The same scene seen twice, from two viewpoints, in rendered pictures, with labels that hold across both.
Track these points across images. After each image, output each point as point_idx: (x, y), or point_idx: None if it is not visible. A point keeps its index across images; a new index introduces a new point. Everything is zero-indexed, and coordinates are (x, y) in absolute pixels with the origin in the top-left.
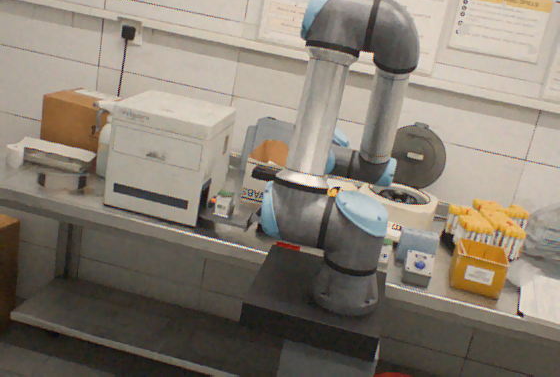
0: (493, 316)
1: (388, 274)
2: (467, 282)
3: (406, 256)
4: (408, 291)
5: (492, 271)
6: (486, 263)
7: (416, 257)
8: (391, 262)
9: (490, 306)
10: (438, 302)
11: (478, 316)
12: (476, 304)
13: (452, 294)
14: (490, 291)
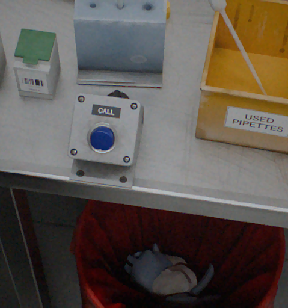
0: (287, 219)
1: (49, 131)
2: (232, 132)
3: (98, 61)
4: (88, 186)
5: None
6: (272, 103)
7: (95, 115)
8: (69, 71)
9: (282, 194)
10: (160, 200)
11: (253, 218)
12: (247, 197)
13: (195, 170)
14: None
